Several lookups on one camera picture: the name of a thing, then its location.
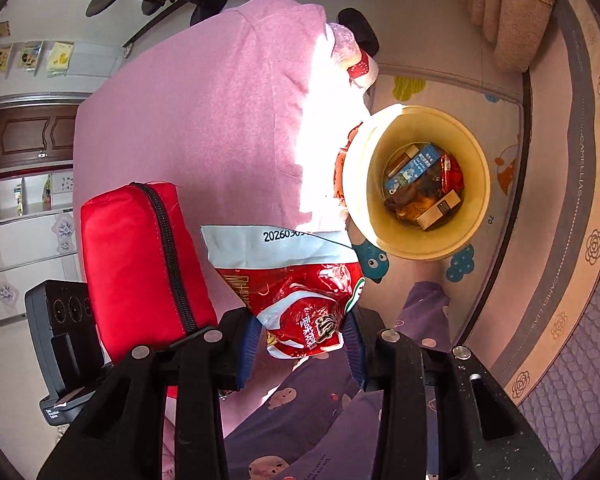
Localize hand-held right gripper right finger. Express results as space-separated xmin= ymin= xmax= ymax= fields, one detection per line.
xmin=342 ymin=310 xmax=563 ymax=480

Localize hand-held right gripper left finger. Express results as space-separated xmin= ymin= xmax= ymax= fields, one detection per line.
xmin=37 ymin=307 xmax=258 ymax=480

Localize red snack wrapper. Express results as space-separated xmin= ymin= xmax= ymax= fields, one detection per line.
xmin=200 ymin=225 xmax=366 ymax=359

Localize red zip pouch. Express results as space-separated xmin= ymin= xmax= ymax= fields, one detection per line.
xmin=80 ymin=182 xmax=218 ymax=366

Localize yellow plastic basin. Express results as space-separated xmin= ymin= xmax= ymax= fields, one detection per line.
xmin=341 ymin=105 xmax=491 ymax=261

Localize blue drink carton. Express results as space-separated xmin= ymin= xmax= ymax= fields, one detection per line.
xmin=384 ymin=143 xmax=443 ymax=193

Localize purple printed pajama pants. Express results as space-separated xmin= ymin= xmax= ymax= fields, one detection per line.
xmin=225 ymin=280 xmax=451 ymax=480

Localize white flower-print cabinet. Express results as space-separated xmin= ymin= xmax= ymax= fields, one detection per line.
xmin=0 ymin=170 xmax=81 ymax=326

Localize small orange wrapper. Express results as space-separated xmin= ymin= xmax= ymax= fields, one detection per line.
xmin=437 ymin=152 xmax=465 ymax=196

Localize brown wooden door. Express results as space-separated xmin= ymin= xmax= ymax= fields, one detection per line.
xmin=0 ymin=102 xmax=81 ymax=171

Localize cartoon floor mat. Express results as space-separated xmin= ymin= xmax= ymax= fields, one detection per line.
xmin=355 ymin=50 xmax=600 ymax=480

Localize pink bed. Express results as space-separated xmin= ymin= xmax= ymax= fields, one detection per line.
xmin=72 ymin=2 xmax=376 ymax=480

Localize pale yellow picture book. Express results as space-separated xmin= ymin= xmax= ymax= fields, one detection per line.
xmin=47 ymin=40 xmax=75 ymax=77

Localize cartoon children picture book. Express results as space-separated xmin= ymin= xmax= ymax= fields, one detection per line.
xmin=17 ymin=42 xmax=43 ymax=73

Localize pink white red cloth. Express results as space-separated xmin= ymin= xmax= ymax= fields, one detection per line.
xmin=327 ymin=22 xmax=379 ymax=90

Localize dark rounded object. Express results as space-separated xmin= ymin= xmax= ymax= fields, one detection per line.
xmin=337 ymin=7 xmax=379 ymax=56

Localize beige curtain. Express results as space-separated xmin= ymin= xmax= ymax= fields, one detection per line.
xmin=465 ymin=0 xmax=561 ymax=73

